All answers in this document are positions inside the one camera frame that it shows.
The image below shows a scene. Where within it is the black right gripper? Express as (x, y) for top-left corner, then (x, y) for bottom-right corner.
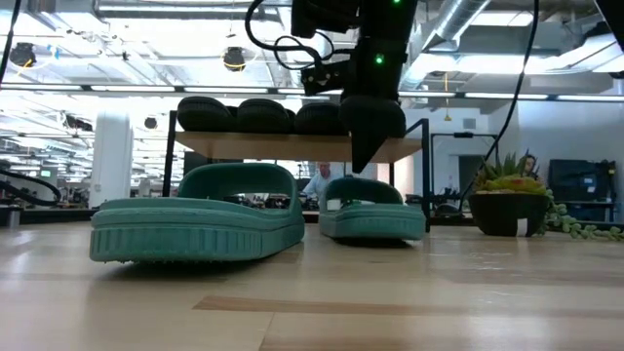
(340, 38), (410, 175)

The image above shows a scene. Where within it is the dark grey slide sandal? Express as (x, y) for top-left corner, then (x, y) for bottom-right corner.
(175, 96), (234, 134)
(293, 100), (348, 137)
(236, 97), (296, 136)

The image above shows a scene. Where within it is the teal slide sandal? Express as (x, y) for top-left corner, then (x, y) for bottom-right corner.
(318, 175), (428, 242)
(89, 162), (307, 264)

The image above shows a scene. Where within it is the yellow hanging pendant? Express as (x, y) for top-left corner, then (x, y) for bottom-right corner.
(442, 72), (453, 123)

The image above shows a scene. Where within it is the succulent plant in black pot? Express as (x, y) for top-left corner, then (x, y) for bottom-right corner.
(467, 151), (624, 243)

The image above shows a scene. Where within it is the overhead LED light bar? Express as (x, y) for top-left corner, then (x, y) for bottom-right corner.
(0, 82), (624, 102)

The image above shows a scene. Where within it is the black ceiling dome yellow band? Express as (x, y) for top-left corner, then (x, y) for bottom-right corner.
(222, 46), (247, 73)

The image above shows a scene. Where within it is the black monitor screen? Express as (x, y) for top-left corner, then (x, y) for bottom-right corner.
(548, 158), (617, 204)

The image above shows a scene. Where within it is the white round column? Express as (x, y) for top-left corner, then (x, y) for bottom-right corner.
(90, 112), (134, 209)

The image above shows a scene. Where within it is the black ceiling spot lamp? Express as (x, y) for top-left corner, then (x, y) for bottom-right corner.
(9, 42), (38, 68)

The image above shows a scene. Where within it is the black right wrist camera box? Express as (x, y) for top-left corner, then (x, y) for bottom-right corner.
(300, 60), (351, 98)

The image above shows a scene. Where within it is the wooden shelf black metal frame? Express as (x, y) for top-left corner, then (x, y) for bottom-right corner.
(161, 110), (433, 234)

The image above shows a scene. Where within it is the silver spiral air duct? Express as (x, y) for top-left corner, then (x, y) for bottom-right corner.
(409, 0), (492, 92)

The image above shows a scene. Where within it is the long black hanging cable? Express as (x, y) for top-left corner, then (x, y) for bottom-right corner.
(0, 0), (23, 84)
(455, 0), (541, 209)

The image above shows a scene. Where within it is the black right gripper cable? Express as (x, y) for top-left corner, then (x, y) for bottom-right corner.
(243, 0), (338, 72)

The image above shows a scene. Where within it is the black corrugated hose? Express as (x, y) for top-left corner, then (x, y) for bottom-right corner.
(0, 168), (63, 207)

